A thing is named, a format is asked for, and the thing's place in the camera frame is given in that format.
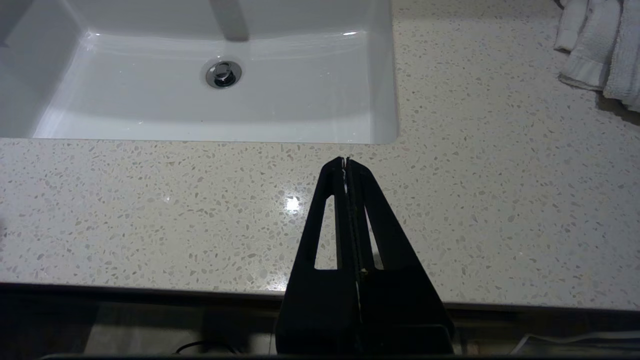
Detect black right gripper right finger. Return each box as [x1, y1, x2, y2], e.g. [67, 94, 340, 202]
[346, 158, 455, 354]

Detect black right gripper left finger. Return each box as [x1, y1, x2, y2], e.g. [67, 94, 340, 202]
[276, 157, 361, 354]

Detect white rectangular sink basin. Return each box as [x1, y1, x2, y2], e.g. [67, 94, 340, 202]
[0, 0, 400, 145]

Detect chrome sink drain stopper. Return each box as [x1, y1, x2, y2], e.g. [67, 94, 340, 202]
[205, 60, 243, 90]

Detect white crumpled towel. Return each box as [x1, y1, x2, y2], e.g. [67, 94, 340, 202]
[554, 0, 640, 113]

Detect thin black cable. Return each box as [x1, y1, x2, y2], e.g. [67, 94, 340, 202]
[175, 340, 241, 356]

